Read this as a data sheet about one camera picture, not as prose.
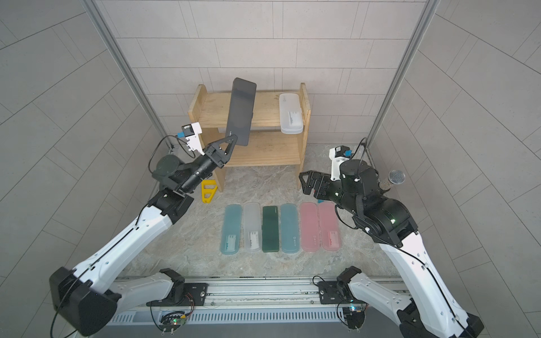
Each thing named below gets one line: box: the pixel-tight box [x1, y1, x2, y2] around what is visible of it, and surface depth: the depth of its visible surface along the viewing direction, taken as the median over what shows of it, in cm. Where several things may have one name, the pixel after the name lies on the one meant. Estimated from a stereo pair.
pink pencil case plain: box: [300, 202, 321, 253], surface depth 89 cm
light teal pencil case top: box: [220, 204, 243, 255], surface depth 88 cm
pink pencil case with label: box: [318, 201, 341, 251], surface depth 86 cm
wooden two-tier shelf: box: [187, 82, 312, 192], surface depth 76 cm
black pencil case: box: [225, 77, 258, 146], surface depth 62 cm
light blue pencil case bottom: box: [280, 203, 301, 254], surface depth 89 cm
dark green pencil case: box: [261, 205, 280, 253], surface depth 87 cm
